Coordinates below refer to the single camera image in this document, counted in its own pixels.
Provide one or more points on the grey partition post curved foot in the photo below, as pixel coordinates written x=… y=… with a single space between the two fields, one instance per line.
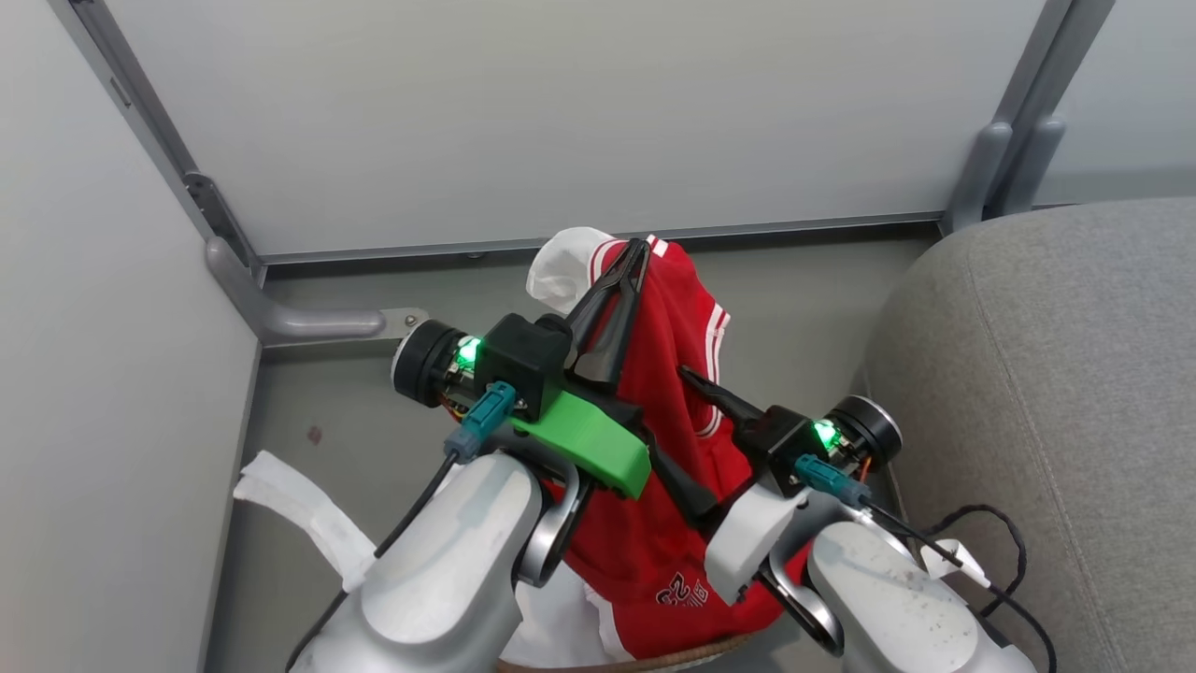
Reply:
x=280 y=318

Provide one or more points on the grey fabric sofa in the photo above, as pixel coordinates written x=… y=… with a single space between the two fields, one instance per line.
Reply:
x=1056 y=402

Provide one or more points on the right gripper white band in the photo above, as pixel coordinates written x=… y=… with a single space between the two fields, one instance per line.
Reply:
x=785 y=449

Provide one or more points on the grey partition post double foot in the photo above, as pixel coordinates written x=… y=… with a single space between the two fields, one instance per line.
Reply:
x=1000 y=168

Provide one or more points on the white garment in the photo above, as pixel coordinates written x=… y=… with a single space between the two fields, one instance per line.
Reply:
x=565 y=266

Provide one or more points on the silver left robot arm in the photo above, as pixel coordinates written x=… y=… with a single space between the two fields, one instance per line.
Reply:
x=448 y=570

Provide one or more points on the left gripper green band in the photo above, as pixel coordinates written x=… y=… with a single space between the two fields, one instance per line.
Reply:
x=579 y=435

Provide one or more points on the grey partition bottom rail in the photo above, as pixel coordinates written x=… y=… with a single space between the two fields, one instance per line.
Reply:
x=747 y=232

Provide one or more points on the red basketball jersey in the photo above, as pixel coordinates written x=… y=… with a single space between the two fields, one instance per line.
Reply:
x=668 y=327

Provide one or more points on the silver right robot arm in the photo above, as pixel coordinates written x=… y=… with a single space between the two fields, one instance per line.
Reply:
x=888 y=608

